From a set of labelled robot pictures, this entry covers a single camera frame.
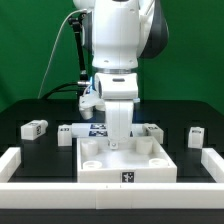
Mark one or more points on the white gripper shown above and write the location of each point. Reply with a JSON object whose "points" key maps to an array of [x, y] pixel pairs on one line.
{"points": [[118, 119]]}

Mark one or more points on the white square tabletop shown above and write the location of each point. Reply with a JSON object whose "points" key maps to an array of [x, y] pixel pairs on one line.
{"points": [[140, 160]]}

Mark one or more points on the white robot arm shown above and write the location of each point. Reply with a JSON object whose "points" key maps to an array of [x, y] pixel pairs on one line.
{"points": [[119, 33]]}

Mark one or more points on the white U-shaped fence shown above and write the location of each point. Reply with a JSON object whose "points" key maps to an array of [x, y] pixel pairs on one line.
{"points": [[102, 196]]}

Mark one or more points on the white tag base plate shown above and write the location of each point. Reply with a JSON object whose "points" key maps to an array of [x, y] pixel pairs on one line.
{"points": [[99, 130]]}

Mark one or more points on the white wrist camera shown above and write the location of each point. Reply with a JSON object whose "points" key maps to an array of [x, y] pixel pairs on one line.
{"points": [[116, 86]]}

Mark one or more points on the black camera stand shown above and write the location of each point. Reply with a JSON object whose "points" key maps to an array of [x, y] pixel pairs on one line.
{"points": [[76, 25]]}

